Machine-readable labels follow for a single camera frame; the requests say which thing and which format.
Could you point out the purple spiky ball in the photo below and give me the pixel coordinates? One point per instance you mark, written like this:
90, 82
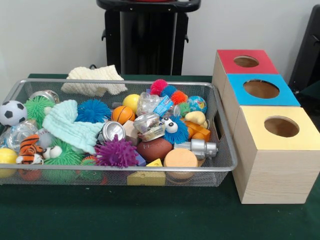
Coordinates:
116, 152

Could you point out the cream knit cloth roll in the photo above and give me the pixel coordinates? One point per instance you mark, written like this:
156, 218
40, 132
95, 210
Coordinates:
95, 80

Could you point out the mint green knit cloth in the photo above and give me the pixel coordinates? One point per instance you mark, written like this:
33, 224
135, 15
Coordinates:
70, 127

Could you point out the clear mesh bin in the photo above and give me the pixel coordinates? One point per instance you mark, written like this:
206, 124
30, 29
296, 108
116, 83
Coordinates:
226, 150

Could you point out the wooden three-hole box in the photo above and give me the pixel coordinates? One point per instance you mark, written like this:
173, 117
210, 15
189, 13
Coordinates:
275, 170

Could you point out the blue fuzzy monster toy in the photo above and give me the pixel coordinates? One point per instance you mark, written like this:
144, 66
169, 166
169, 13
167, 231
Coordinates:
175, 131

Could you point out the brown toy football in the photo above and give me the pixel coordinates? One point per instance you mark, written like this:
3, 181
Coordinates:
154, 149

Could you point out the yellow ball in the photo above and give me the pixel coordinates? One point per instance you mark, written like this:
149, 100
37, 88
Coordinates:
131, 102

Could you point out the yellow cheese wedge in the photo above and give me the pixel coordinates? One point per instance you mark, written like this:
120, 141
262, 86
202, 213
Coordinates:
146, 177

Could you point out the dark green tablecloth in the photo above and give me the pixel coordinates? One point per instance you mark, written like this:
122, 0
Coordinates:
150, 215

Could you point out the green spiky ball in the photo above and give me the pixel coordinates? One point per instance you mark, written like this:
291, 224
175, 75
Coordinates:
37, 107

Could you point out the orange tiger plush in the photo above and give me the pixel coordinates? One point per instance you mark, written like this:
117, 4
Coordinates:
30, 150

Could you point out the black and white soccer ball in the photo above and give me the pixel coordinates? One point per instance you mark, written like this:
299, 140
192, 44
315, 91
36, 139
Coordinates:
12, 113

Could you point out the black chair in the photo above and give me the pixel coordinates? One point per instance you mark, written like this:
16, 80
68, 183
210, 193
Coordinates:
310, 60

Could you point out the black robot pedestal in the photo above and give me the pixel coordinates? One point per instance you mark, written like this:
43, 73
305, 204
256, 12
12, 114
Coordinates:
150, 40

